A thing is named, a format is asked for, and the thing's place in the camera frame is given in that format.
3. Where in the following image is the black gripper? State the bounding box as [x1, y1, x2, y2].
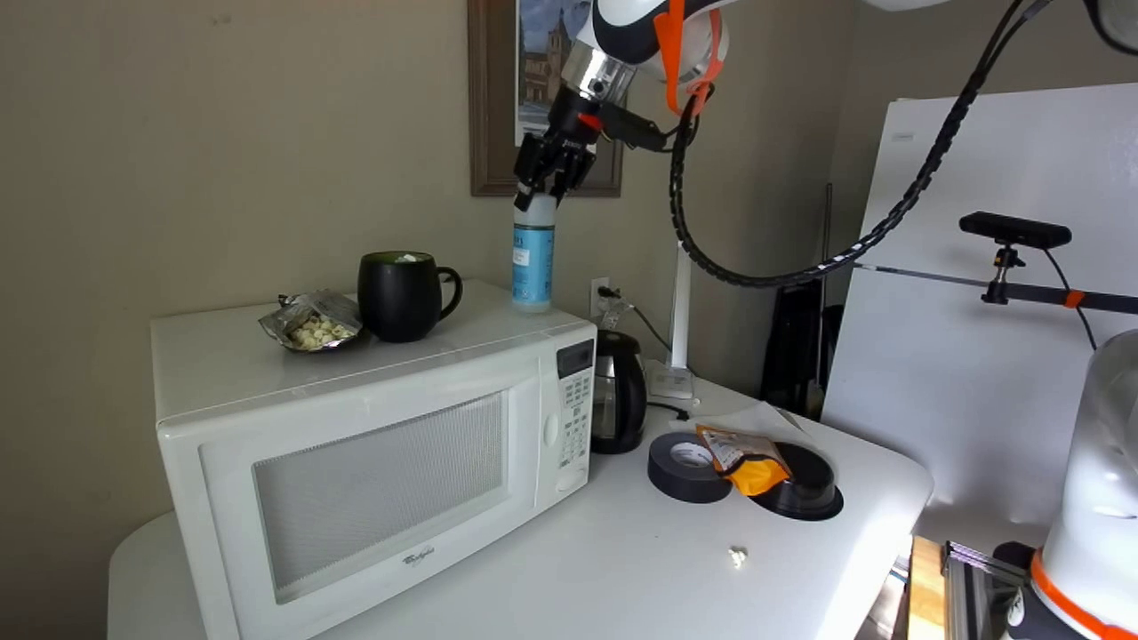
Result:
[512, 110, 605, 209]

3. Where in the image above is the blue label spray bottle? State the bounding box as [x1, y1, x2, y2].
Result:
[512, 196, 554, 311]

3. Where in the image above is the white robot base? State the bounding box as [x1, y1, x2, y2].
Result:
[1013, 330, 1138, 640]

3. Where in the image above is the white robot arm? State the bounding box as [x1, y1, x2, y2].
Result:
[512, 0, 732, 214]

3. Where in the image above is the black ceramic mug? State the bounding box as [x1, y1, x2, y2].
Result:
[356, 248, 464, 340]

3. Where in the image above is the black electric kettle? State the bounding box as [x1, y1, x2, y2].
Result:
[591, 330, 646, 453]

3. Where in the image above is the white upright stand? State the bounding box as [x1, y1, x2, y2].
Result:
[656, 248, 697, 408]

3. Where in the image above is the black tall speaker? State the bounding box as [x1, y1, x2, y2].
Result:
[760, 282, 822, 412]

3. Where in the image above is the black tape roll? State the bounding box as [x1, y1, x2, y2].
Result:
[646, 429, 732, 504]

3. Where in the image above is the orange snack packet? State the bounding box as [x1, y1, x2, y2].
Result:
[697, 426, 791, 496]

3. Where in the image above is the white microwave oven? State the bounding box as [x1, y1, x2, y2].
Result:
[148, 284, 598, 640]

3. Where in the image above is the black round lid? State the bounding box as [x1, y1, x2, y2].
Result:
[758, 442, 843, 522]

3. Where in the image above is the small white crumb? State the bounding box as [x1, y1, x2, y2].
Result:
[729, 545, 749, 562]

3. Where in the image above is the white whiteboard panel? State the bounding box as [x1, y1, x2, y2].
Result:
[824, 81, 1138, 522]

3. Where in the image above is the framed picture on wall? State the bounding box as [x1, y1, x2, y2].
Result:
[465, 0, 583, 196]

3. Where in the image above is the wall power outlet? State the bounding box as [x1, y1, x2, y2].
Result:
[587, 276, 613, 321]

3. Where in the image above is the black camera on stand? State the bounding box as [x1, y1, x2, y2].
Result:
[962, 209, 1069, 302]

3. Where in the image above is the black corrugated cable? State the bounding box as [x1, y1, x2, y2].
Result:
[666, 0, 1061, 290]

